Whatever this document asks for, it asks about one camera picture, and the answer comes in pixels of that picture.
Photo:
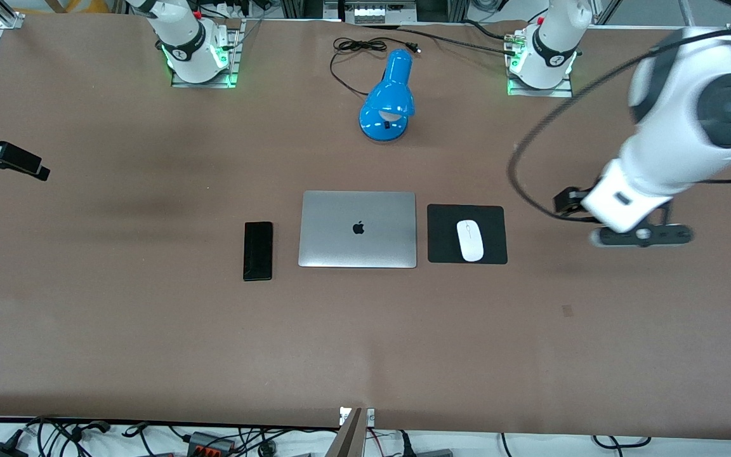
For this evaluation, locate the brown camera stand post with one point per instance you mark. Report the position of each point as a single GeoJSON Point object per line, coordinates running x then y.
{"type": "Point", "coordinates": [348, 438]}

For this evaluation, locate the silver laptop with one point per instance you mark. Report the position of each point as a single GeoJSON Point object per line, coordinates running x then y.
{"type": "Point", "coordinates": [357, 230]}

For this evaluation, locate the blue desk lamp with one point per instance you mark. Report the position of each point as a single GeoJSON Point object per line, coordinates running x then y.
{"type": "Point", "coordinates": [389, 95]}

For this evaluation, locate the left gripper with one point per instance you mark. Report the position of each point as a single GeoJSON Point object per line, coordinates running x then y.
{"type": "Point", "coordinates": [570, 200]}

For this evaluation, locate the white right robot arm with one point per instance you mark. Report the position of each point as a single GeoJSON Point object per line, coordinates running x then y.
{"type": "Point", "coordinates": [184, 38]}

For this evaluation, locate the black power adapter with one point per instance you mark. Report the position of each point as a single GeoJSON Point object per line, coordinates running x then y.
{"type": "Point", "coordinates": [0, 449]}

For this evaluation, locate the grey power strip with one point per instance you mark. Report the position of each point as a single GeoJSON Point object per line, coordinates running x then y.
{"type": "Point", "coordinates": [375, 13]}

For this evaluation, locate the black orange connector block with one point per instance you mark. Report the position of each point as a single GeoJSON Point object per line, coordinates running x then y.
{"type": "Point", "coordinates": [210, 443]}

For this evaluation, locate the black mouse pad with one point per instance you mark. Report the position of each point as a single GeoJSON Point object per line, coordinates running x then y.
{"type": "Point", "coordinates": [441, 244]}

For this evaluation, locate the black smartphone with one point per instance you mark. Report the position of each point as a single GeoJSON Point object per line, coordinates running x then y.
{"type": "Point", "coordinates": [257, 251]}

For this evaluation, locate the white computer mouse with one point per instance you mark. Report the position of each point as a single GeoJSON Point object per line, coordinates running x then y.
{"type": "Point", "coordinates": [470, 240]}

